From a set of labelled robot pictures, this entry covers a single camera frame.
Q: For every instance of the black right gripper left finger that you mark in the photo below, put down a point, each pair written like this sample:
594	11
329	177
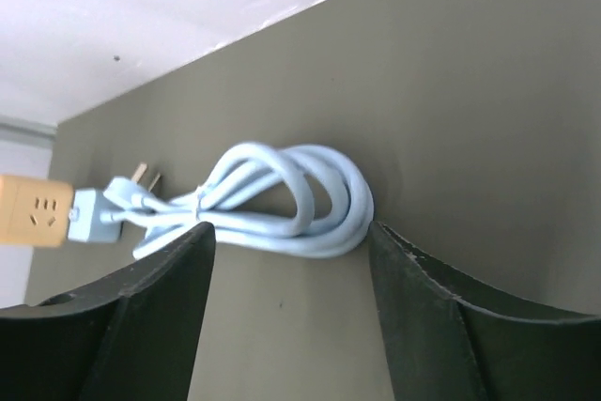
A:
131	335

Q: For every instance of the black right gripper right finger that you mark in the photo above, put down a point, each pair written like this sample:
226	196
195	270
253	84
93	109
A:
449	336

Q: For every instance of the light blue power strip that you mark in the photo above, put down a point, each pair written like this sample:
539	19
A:
85	224

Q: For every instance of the orange cube plug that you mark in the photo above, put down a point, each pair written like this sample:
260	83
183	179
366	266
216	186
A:
34	211

